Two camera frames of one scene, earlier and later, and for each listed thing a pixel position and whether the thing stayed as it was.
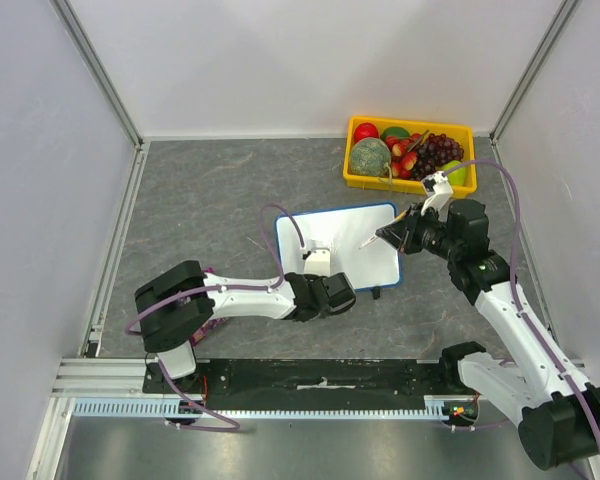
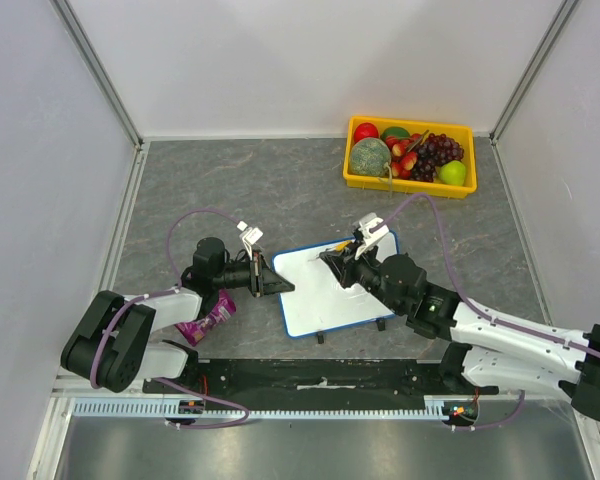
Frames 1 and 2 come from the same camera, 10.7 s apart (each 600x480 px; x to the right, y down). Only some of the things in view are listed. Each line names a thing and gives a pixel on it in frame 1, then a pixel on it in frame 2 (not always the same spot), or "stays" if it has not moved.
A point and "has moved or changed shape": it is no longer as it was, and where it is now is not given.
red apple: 365,130 stays
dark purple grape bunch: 435,151 stays
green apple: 458,177 stays
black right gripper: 408,236 → 350,261
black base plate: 305,379 stays
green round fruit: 395,131 stays
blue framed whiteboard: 343,232 has moved or changed shape
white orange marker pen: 400,216 → 343,246
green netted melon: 370,157 stays
